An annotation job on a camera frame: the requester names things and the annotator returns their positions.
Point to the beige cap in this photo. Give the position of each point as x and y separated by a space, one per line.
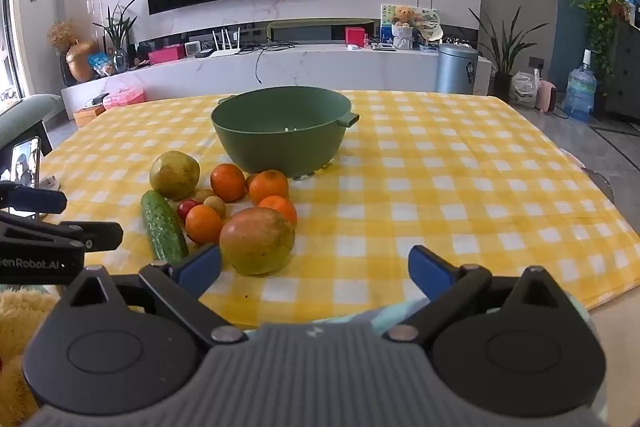
431 34

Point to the pink plastic case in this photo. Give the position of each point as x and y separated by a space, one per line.
125 97

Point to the yellow fuzzy plush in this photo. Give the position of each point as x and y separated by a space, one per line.
22 332

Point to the green cucumber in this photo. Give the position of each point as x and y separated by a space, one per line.
162 227

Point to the blue water jug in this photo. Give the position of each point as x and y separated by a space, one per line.
580 94

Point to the dark grey cabinet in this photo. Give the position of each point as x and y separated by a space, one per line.
627 67

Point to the brown teddy bear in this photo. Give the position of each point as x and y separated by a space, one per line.
403 22

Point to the yellow checkered tablecloth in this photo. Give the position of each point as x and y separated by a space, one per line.
450 207

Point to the small pink heater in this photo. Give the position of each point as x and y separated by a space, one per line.
546 96

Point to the green plant in glass vase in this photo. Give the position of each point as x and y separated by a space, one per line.
119 32

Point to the small white clock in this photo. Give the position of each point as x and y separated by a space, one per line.
192 49

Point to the white router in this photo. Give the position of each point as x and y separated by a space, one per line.
225 52

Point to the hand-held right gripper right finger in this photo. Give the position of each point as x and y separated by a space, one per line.
427 268

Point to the long-leaf potted plant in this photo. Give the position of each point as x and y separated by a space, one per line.
505 52

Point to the orange box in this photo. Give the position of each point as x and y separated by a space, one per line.
87 114

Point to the pink rectangular box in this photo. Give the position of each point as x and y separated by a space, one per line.
166 55

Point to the grey-green sofa cushion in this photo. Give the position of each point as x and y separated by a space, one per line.
25 117

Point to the smartphone on stand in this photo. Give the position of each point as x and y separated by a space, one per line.
24 167

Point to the colourful poster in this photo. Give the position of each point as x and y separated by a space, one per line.
425 14

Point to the white marble television console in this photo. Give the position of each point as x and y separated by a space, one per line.
300 69

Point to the white plastic bag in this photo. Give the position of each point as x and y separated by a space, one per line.
522 89

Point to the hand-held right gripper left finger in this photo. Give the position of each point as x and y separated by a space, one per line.
200 266

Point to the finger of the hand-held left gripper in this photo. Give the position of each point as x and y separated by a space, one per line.
100 234
35 198

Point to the gold vase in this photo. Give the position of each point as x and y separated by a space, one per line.
81 62

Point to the green plastic bowl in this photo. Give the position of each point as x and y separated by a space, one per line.
280 142

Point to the red box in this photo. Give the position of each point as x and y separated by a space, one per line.
355 35

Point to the blue snack packet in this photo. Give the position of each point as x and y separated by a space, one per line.
100 63

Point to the red cherry tomato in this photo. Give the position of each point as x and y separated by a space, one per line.
186 208

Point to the olive speaker box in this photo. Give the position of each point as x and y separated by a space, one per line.
320 31

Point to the leafy plant on cabinet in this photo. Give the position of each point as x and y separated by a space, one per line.
597 12

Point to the grey-blue trash can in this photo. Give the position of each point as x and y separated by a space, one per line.
455 69

